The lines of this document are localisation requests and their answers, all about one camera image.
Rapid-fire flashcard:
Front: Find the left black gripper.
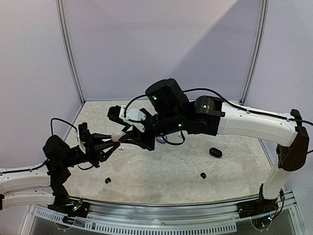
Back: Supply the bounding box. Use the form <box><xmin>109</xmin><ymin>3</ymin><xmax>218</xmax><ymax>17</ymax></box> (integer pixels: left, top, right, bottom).
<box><xmin>61</xmin><ymin>131</ymin><xmax>120</xmax><ymax>167</ymax></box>

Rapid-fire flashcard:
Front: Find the blue earbud charging case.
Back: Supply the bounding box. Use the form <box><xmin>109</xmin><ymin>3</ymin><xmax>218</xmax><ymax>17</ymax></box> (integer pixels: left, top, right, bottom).
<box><xmin>156</xmin><ymin>136</ymin><xmax>168</xmax><ymax>144</ymax></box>

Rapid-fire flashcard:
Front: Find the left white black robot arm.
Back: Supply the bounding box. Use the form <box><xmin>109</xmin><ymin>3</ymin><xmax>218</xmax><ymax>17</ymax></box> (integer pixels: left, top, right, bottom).
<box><xmin>0</xmin><ymin>134</ymin><xmax>120</xmax><ymax>213</ymax></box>

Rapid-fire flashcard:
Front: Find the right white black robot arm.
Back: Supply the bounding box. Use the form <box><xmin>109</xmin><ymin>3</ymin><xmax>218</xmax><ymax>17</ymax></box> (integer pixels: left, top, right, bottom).
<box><xmin>118</xmin><ymin>78</ymin><xmax>310</xmax><ymax>213</ymax></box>

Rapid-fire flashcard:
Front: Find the black earbud charging case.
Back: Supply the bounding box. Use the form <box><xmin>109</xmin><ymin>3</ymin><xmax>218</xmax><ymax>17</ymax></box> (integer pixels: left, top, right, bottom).
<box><xmin>209</xmin><ymin>147</ymin><xmax>223</xmax><ymax>159</ymax></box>

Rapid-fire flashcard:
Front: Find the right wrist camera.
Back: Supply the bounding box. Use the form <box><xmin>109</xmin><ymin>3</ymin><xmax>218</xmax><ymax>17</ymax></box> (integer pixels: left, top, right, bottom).
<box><xmin>107</xmin><ymin>105</ymin><xmax>146</xmax><ymax>133</ymax></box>

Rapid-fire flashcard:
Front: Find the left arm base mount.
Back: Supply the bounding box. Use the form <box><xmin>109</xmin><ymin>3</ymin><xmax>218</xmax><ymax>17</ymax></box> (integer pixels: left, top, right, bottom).
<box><xmin>47</xmin><ymin>196</ymin><xmax>91</xmax><ymax>218</ymax></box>

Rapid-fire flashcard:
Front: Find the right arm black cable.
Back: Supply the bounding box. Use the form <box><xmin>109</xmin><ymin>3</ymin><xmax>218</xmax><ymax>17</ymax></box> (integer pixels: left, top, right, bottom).
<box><xmin>122</xmin><ymin>88</ymin><xmax>313</xmax><ymax>155</ymax></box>

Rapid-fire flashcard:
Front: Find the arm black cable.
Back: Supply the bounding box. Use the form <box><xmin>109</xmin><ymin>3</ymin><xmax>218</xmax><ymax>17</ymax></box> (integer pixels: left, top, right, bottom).
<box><xmin>0</xmin><ymin>117</ymin><xmax>96</xmax><ymax>170</ymax></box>
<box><xmin>122</xmin><ymin>88</ymin><xmax>313</xmax><ymax>155</ymax></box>

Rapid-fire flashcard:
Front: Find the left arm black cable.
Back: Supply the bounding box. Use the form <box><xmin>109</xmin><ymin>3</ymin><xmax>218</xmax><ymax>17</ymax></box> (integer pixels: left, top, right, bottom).
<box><xmin>0</xmin><ymin>117</ymin><xmax>96</xmax><ymax>170</ymax></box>

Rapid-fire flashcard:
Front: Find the aluminium front rail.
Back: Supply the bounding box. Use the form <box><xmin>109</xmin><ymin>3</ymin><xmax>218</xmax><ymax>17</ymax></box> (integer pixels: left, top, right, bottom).
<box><xmin>19</xmin><ymin>188</ymin><xmax>304</xmax><ymax>235</ymax></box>

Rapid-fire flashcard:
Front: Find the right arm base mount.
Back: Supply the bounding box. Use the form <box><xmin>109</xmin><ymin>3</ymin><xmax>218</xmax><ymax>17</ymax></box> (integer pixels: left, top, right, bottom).
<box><xmin>236</xmin><ymin>196</ymin><xmax>278</xmax><ymax>218</ymax></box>

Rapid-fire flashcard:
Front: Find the left aluminium corner post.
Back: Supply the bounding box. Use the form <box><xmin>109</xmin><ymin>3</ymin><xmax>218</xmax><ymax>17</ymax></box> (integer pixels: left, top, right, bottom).
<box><xmin>56</xmin><ymin>0</ymin><xmax>86</xmax><ymax>105</ymax></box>

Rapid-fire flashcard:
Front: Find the aluminium corner post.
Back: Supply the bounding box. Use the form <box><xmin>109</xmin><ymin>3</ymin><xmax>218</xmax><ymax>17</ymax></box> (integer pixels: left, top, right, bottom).
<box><xmin>240</xmin><ymin>0</ymin><xmax>268</xmax><ymax>104</ymax></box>
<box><xmin>56</xmin><ymin>0</ymin><xmax>86</xmax><ymax>105</ymax></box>

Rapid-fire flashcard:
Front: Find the right aluminium corner post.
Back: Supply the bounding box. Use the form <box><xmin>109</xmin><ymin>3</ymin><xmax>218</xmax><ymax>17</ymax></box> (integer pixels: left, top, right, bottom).
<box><xmin>240</xmin><ymin>0</ymin><xmax>268</xmax><ymax>104</ymax></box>

